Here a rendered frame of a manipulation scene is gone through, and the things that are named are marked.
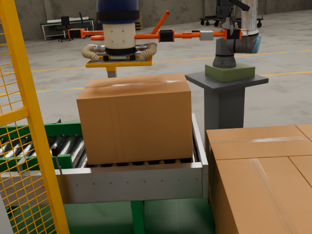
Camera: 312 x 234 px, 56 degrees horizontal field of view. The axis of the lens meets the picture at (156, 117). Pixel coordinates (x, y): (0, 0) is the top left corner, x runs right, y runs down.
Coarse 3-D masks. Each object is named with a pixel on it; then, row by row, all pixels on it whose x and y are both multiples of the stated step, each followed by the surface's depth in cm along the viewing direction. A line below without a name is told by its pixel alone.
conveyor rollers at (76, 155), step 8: (48, 136) 208; (64, 136) 209; (72, 136) 205; (192, 136) 194; (8, 144) 202; (16, 144) 200; (32, 144) 199; (56, 144) 196; (72, 144) 198; (80, 144) 192; (0, 152) 192; (8, 152) 189; (16, 152) 194; (24, 152) 188; (64, 152) 185; (80, 152) 185; (72, 160) 174; (160, 160) 167; (176, 160) 165; (192, 160) 164; (72, 168) 169
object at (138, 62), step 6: (90, 60) 157; (102, 60) 154; (108, 60) 153; (114, 60) 153; (120, 60) 152; (126, 60) 152; (132, 60) 151; (138, 60) 151; (144, 60) 150; (150, 60) 152; (90, 66) 150; (96, 66) 150; (102, 66) 150; (108, 66) 150; (114, 66) 150; (120, 66) 150
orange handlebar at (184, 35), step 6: (96, 36) 156; (102, 36) 156; (138, 36) 155; (144, 36) 155; (150, 36) 155; (156, 36) 155; (180, 36) 155; (186, 36) 155; (192, 36) 155; (198, 36) 155; (216, 36) 155; (222, 36) 155
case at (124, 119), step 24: (96, 96) 154; (120, 96) 152; (144, 96) 152; (168, 96) 152; (96, 120) 157; (120, 120) 157; (144, 120) 157; (168, 120) 158; (96, 144) 162; (120, 144) 163; (144, 144) 163; (168, 144) 163; (192, 144) 163
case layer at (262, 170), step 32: (256, 128) 197; (288, 128) 194; (224, 160) 163; (256, 160) 160; (288, 160) 158; (224, 192) 140; (256, 192) 135; (288, 192) 133; (224, 224) 146; (256, 224) 117; (288, 224) 116
